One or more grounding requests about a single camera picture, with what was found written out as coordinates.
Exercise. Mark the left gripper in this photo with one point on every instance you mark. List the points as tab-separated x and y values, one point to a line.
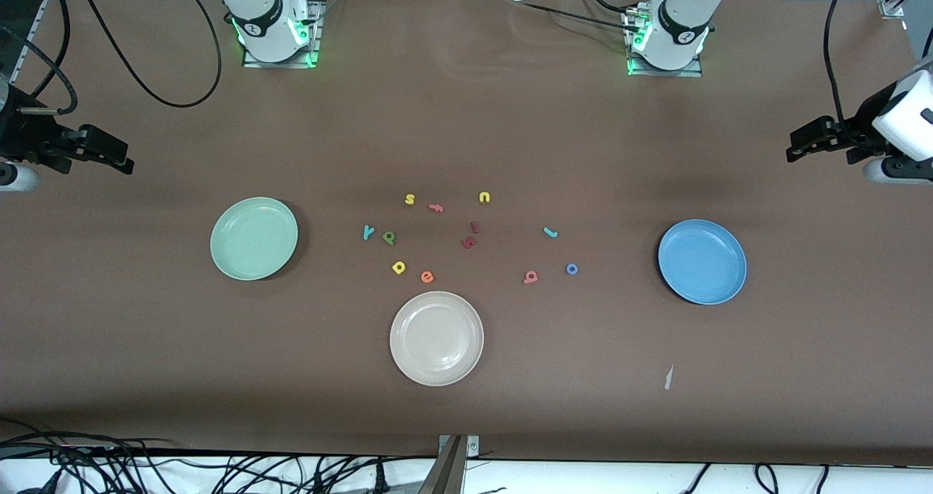
857	132

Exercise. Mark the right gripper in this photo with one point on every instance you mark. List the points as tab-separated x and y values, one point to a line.
28	135

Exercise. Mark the teal letter y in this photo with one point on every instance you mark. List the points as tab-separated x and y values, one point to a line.
368	232

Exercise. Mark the pink letter a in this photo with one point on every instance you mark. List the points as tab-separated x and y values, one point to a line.
531	277

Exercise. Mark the blue plate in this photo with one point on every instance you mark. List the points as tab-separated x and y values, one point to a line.
702	261

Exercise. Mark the green plate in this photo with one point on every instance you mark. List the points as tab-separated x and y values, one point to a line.
254	239

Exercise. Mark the grey paper scrap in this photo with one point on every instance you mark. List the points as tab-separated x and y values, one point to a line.
668	377

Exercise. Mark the brown table cover sheet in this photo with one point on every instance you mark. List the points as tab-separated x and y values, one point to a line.
466	115

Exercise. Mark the dark red letter k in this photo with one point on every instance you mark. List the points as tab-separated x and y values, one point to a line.
469	242

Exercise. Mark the beige plate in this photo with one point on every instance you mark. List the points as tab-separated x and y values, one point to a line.
436	338

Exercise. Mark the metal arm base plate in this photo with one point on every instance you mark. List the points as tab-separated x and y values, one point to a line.
302	64
656	73

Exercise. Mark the metal table clamp bracket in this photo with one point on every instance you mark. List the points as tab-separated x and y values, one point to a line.
472	447

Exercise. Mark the grey camera mount pole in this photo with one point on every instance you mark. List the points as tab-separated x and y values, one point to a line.
444	476

